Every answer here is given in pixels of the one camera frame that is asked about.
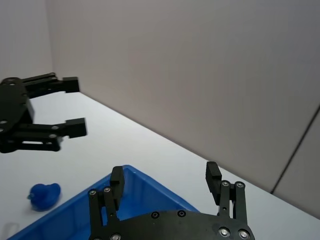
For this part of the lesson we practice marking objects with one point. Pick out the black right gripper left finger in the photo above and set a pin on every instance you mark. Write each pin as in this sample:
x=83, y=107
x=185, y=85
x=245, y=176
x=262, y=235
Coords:
x=115, y=182

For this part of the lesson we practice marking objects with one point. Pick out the blue plastic bin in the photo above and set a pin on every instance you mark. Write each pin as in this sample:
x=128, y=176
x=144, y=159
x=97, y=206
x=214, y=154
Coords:
x=150, y=195

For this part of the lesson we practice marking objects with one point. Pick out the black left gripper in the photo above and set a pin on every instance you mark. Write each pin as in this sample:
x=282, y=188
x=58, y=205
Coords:
x=12, y=102

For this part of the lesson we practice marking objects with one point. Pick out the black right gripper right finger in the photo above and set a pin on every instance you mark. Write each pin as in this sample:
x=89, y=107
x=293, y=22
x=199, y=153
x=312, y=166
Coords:
x=213, y=180

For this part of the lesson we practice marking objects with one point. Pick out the blue rubber duck toy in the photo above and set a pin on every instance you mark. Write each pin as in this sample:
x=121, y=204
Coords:
x=43, y=197

